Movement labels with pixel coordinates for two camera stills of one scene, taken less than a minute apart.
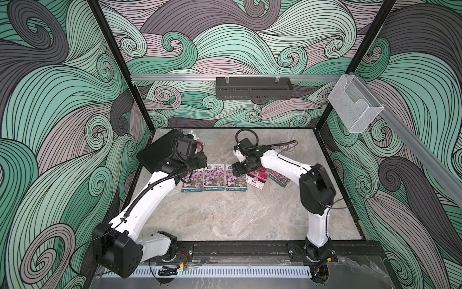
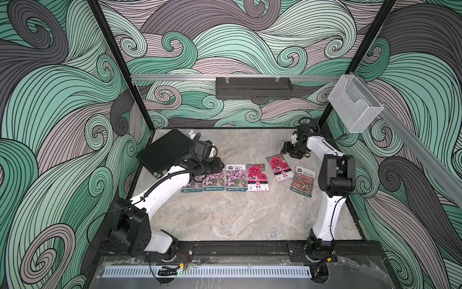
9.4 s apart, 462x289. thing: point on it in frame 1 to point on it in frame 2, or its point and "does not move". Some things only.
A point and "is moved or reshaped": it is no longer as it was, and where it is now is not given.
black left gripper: [201, 159] to [216, 162]
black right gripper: [237, 169] to [285, 148]
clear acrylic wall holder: [354, 103] does not move
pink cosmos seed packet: [196, 184] does not move
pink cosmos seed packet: [214, 177] does not move
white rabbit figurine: [194, 135] does not move
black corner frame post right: [358, 58] does not move
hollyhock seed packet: [257, 178] is moved or reshaped
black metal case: [166, 155] does not move
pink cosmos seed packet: [234, 183] does not move
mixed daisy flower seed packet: [280, 178] is moved or reshaped
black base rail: [232, 252] does not move
